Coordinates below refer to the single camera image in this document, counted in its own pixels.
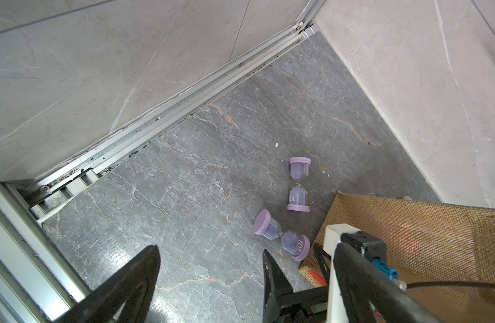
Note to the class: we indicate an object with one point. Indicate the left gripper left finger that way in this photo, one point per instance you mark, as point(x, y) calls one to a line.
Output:
point(128, 292)

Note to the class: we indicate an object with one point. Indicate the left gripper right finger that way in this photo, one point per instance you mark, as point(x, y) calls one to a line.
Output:
point(364, 290)

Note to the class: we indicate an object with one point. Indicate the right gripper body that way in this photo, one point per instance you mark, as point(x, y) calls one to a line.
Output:
point(321, 304)

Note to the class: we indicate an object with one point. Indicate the purple hourglass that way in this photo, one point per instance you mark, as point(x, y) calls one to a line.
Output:
point(299, 172)
point(297, 245)

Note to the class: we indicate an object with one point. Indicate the red burlap canvas bag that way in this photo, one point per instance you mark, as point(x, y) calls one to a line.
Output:
point(431, 242)

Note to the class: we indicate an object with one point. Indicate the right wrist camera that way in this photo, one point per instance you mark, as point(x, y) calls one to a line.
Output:
point(372, 249)

